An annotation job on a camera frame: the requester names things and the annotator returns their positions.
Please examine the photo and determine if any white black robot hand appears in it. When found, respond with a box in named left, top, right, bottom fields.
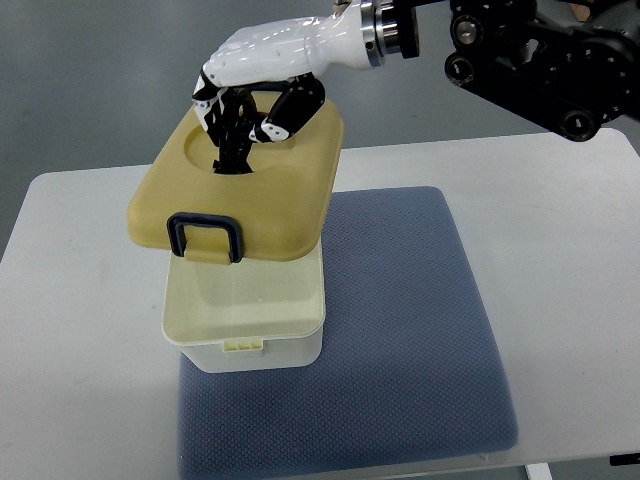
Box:
left=192, top=1, right=400, bottom=145

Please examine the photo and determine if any yellow storage box lid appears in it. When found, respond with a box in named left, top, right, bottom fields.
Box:
left=127, top=101, right=344, bottom=264

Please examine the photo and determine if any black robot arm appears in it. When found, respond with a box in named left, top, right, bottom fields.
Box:
left=444, top=1, right=639, bottom=142

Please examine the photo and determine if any white storage box body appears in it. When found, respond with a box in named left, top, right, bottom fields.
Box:
left=162, top=246, right=326, bottom=373

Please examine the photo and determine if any wooden box corner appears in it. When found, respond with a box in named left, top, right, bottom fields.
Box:
left=569, top=0, right=595, bottom=23

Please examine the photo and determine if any blue grey fabric mat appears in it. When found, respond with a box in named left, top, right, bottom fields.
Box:
left=177, top=186, right=518, bottom=479

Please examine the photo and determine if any white table leg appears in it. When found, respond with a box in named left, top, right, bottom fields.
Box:
left=524, top=463, right=553, bottom=480

